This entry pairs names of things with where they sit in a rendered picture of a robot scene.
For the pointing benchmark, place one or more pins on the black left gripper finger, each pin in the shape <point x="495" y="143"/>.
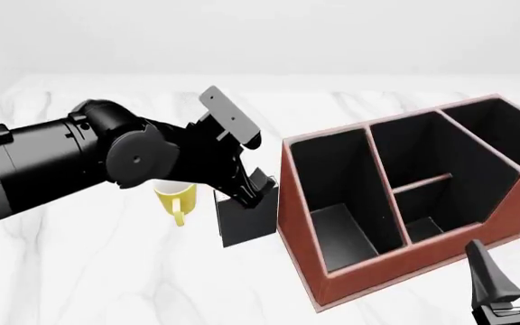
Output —
<point x="244" y="191"/>
<point x="261" y="178"/>

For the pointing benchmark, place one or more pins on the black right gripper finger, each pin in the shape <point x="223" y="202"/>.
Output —
<point x="490" y="281"/>

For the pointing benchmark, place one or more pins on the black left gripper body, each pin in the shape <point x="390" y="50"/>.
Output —
<point x="206" y="159"/>

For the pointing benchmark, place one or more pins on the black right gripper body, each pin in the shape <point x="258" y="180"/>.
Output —
<point x="513" y="316"/>

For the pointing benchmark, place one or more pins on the black book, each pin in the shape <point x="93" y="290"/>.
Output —
<point x="248" y="225"/>

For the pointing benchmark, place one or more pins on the black and grey left robot arm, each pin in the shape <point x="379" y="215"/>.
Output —
<point x="52" y="159"/>

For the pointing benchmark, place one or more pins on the red-brown desk caddy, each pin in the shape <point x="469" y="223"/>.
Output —
<point x="359" y="271"/>

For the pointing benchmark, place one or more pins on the yellow mug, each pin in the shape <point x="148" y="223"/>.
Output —
<point x="183" y="199"/>

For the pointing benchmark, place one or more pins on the small grey plate on stalk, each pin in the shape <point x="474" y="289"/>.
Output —
<point x="229" y="116"/>

